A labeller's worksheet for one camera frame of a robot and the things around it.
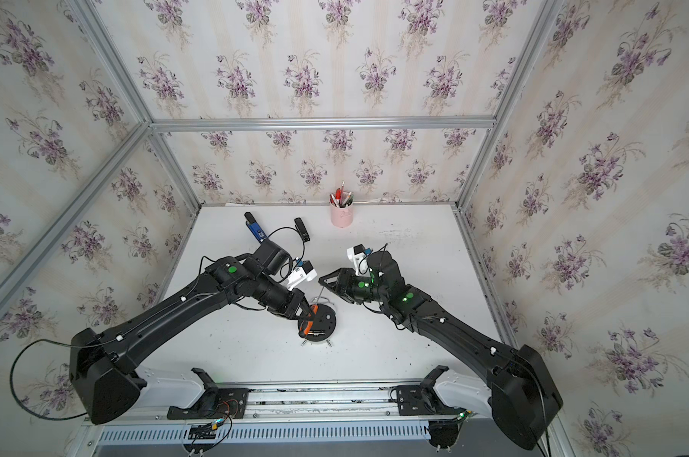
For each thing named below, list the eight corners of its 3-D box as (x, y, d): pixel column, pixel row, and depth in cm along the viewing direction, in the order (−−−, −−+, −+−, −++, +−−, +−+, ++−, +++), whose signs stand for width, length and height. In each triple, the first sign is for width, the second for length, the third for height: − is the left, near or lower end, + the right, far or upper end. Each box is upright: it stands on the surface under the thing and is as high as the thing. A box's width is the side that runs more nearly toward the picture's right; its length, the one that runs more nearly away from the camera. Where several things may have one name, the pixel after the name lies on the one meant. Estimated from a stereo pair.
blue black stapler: (260, 243, 110) (257, 235, 106) (245, 223, 117) (242, 214, 113) (268, 240, 112) (265, 231, 107) (252, 219, 119) (249, 210, 114)
